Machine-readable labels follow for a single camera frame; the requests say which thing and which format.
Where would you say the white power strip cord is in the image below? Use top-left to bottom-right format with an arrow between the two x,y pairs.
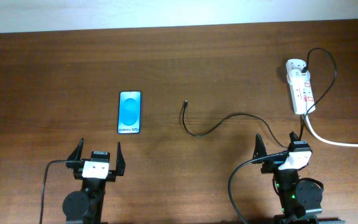
303,113 -> 358,149

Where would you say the black USB charging cable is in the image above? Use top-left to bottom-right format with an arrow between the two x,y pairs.
181,47 -> 337,149

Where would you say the blue Galaxy smartphone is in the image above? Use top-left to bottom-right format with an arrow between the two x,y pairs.
117,91 -> 142,134

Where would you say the white USB charger plug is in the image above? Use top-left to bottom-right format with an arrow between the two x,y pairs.
286,58 -> 310,85

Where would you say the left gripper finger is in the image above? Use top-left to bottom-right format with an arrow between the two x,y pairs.
111,142 -> 126,176
66,138 -> 84,169

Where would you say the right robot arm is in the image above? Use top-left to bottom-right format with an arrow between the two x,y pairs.
252,132 -> 345,224

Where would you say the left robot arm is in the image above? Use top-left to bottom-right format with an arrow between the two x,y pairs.
62,139 -> 126,223

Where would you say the white power strip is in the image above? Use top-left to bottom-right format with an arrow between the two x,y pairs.
287,75 -> 316,115

